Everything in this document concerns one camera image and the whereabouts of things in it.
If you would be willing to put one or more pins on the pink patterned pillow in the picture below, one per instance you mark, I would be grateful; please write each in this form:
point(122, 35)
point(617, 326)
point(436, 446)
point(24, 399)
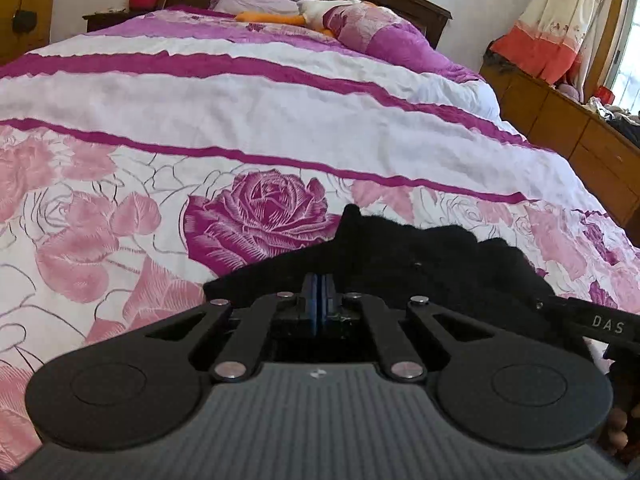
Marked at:
point(395, 40)

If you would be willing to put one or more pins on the white and orange plush toy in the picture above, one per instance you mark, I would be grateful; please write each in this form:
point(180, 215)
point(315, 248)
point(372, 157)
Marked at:
point(320, 12)

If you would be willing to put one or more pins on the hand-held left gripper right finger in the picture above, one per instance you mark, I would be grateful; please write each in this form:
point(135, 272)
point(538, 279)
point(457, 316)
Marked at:
point(329, 305)

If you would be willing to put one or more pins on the small black hanging box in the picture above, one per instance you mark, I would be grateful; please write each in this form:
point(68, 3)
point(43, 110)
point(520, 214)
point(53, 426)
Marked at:
point(24, 21)

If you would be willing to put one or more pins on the pile of clothes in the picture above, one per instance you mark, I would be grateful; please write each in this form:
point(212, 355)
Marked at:
point(617, 120)

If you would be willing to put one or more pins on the dark cloth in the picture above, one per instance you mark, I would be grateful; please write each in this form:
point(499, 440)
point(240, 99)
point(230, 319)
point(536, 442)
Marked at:
point(500, 57)

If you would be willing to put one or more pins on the person's right hand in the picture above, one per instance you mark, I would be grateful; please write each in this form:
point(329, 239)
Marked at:
point(622, 435)

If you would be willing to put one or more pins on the pink floral bed quilt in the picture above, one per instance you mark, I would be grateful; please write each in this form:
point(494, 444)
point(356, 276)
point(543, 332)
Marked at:
point(250, 100)

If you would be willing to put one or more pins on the wooden dresser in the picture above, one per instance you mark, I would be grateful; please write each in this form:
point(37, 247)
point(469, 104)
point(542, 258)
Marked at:
point(565, 125)

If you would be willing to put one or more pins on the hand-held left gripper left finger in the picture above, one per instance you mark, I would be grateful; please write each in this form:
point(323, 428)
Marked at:
point(307, 305)

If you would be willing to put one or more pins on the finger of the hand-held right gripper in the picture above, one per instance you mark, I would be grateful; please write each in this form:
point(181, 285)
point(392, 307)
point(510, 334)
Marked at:
point(585, 320)

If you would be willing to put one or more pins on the dark wooden nightstand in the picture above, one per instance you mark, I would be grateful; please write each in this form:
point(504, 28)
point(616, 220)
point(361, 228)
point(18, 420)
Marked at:
point(107, 20)

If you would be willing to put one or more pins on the cream and orange curtain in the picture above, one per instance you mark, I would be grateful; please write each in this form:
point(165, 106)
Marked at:
point(555, 15)

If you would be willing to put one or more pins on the black knitted garment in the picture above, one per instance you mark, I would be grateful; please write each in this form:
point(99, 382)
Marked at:
point(425, 260)

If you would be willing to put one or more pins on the window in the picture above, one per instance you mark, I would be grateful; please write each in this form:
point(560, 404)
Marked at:
point(627, 60)

